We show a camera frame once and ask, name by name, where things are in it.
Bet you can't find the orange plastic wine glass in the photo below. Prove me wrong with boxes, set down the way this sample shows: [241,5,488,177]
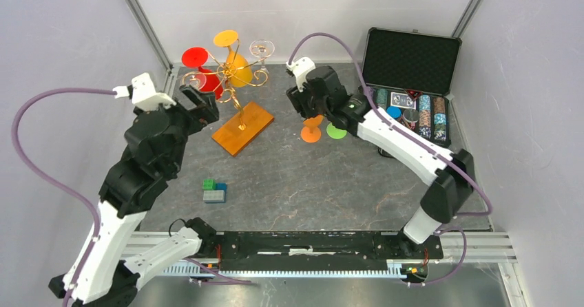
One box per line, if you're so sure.
[300,115,324,143]

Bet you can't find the green plastic wine glass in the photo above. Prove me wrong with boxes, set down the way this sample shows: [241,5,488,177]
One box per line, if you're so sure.
[326,123,347,140]

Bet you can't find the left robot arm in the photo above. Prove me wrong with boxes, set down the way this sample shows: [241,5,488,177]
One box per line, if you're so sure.
[48,85,219,306]

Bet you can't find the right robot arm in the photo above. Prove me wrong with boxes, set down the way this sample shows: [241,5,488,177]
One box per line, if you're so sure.
[286,64,474,257]

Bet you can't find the wooden rack base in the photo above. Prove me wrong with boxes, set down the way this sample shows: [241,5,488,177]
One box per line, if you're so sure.
[212,101,274,157]

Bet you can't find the clear wine glass left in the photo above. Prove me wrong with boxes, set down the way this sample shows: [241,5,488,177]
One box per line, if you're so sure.
[180,71,207,91]

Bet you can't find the clear wine glass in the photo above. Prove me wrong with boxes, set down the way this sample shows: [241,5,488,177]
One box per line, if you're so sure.
[180,71,207,91]
[249,39,275,70]

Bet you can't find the yellow-orange plastic wine glass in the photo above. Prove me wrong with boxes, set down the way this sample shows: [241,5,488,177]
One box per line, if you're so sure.
[213,30,253,87]

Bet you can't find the red plastic wine glass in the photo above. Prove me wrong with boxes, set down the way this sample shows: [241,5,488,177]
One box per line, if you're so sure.
[182,47,223,100]

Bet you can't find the clear wine glass back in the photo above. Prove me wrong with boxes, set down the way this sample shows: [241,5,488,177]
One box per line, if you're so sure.
[249,39,275,70]

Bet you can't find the green toy brick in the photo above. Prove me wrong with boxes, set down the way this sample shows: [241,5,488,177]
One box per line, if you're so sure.
[202,179,216,191]

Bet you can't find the blue poker chip disc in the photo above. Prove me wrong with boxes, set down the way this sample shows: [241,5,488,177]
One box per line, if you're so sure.
[386,106,402,120]

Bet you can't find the blue toy brick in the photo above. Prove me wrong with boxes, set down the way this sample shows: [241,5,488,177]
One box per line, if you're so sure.
[215,182,227,193]

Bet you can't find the playing card deck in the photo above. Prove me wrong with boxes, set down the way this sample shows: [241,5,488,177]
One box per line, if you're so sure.
[390,92,417,109]

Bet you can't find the grey toy brick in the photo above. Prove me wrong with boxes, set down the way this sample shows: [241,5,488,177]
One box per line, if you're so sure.
[202,190,226,204]

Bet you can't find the black poker chip case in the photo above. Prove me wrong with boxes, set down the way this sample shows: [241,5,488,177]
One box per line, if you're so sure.
[362,28,462,147]

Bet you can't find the gold wire glass rack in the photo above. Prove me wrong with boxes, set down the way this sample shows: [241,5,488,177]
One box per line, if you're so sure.
[179,36,273,131]

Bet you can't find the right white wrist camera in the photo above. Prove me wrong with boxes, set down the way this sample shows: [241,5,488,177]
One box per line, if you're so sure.
[286,56,316,92]

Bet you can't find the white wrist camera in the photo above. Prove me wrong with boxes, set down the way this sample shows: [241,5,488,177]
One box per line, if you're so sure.
[286,56,316,92]
[112,72,177,112]

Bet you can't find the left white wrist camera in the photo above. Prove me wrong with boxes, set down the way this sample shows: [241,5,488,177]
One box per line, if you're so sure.
[112,72,177,112]

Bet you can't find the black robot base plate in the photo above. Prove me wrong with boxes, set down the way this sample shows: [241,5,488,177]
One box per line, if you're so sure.
[196,231,444,271]

